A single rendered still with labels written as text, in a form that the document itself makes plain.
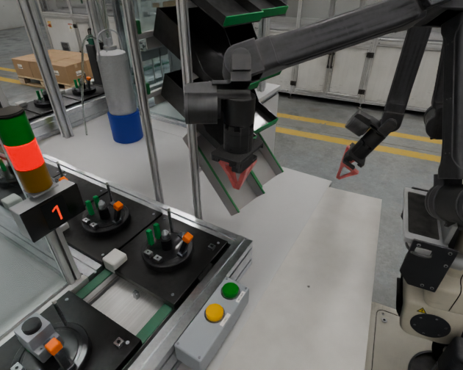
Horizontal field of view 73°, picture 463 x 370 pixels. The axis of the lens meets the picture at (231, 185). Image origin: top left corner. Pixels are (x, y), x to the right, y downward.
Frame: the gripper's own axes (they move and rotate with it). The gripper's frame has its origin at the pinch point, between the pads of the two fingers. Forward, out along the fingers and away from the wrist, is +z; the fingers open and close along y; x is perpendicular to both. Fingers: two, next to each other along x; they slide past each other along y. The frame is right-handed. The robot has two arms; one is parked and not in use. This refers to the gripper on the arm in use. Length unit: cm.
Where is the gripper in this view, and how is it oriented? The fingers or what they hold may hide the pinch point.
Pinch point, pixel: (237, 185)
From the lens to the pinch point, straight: 66.9
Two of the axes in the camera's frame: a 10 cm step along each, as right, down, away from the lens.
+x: 8.5, 3.1, -4.2
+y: -5.2, 4.8, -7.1
